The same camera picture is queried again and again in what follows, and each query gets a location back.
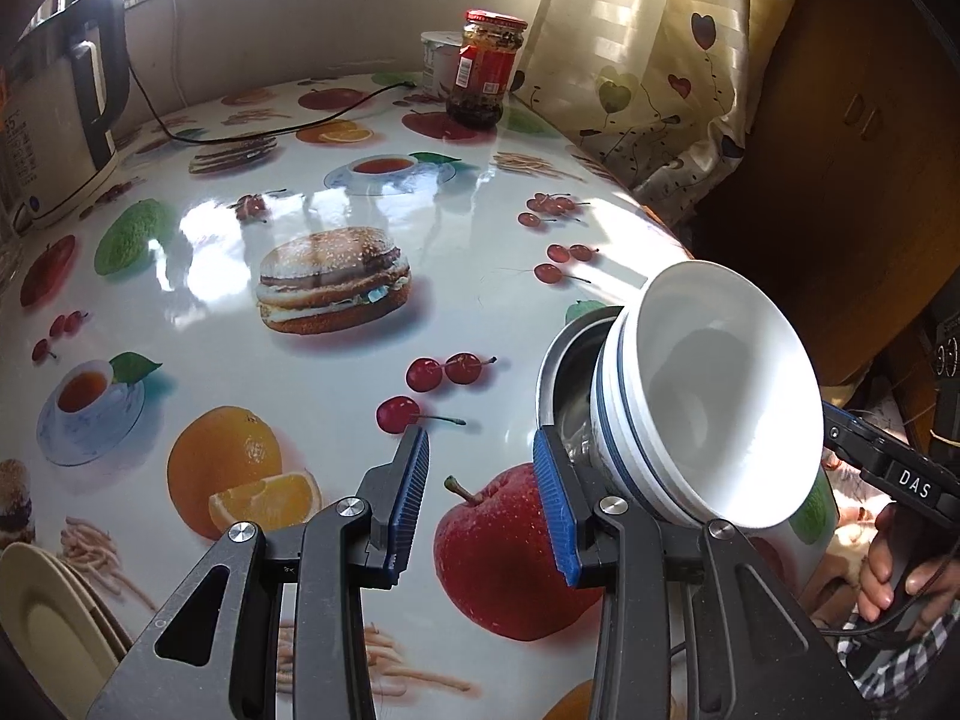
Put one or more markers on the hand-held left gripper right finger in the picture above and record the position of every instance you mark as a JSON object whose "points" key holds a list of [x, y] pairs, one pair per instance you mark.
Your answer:
{"points": [[555, 510]]}

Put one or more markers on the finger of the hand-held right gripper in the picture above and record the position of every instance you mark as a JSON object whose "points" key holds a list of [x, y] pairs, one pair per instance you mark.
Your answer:
{"points": [[851, 439]]}

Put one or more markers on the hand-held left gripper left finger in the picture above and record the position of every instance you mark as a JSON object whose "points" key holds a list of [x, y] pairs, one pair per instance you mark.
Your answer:
{"points": [[412, 502]]}

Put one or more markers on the white bowl with blue stripe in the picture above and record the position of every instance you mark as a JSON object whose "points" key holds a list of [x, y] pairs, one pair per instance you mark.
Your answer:
{"points": [[609, 420], [720, 390]]}

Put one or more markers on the stainless steel bowl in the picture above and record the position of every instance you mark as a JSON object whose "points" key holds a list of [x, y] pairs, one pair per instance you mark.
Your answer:
{"points": [[574, 390]]}

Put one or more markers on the cream speckled plate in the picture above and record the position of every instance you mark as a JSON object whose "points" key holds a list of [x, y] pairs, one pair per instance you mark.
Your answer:
{"points": [[45, 615], [107, 615]]}

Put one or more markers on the person's right hand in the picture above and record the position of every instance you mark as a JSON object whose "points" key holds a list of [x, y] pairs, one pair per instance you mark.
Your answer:
{"points": [[874, 570]]}

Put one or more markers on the plaid clothing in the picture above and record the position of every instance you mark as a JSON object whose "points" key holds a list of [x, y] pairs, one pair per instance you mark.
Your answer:
{"points": [[900, 682]]}

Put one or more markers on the fruit printed tablecloth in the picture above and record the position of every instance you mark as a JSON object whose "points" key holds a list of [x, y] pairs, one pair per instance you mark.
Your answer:
{"points": [[225, 360]]}

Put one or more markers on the wooden cabinet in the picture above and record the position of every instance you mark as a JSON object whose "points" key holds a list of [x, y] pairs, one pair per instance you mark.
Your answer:
{"points": [[862, 165]]}

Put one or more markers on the glass jar with red lid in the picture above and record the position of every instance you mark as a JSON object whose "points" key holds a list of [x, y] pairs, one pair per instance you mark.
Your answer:
{"points": [[480, 75]]}

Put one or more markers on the white plastic cup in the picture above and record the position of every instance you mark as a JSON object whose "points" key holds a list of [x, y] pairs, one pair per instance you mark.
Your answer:
{"points": [[439, 64]]}

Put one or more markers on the heart print curtain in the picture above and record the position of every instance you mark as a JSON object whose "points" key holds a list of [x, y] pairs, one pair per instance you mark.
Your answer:
{"points": [[637, 52]]}

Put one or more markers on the cream electric kettle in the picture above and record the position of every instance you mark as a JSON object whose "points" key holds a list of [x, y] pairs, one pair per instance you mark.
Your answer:
{"points": [[45, 127]]}

